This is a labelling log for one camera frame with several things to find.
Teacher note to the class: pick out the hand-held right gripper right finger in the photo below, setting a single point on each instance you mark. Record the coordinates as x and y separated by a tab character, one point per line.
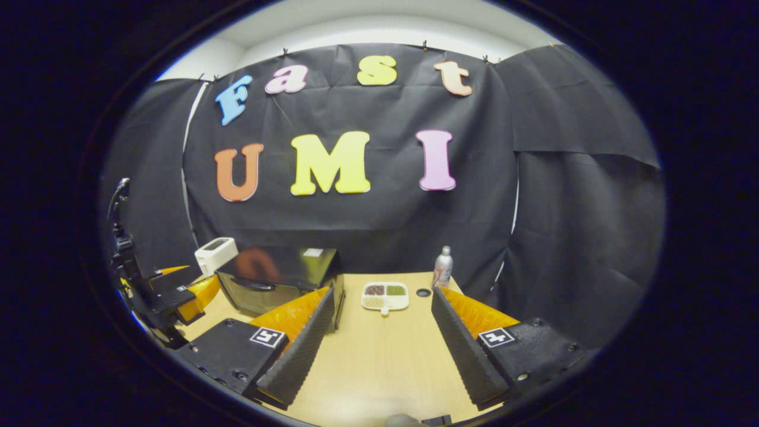
462	350

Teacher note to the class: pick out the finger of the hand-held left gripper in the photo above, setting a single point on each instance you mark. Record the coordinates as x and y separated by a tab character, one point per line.
172	280
193	296

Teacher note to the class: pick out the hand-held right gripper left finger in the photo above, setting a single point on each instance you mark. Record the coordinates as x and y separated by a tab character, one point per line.
305	350

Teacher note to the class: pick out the black electric oven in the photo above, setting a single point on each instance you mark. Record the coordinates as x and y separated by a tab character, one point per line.
278	267

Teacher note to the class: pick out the white toaster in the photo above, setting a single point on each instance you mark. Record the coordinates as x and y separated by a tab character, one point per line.
216	258

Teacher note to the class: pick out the silver bottle with red label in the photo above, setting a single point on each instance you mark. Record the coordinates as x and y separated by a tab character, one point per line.
443	270

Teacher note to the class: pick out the white divided plate with grains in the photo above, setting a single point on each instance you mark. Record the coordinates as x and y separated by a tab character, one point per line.
385	296

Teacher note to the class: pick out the black backdrop cloth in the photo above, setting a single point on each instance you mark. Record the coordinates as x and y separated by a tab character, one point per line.
385	231

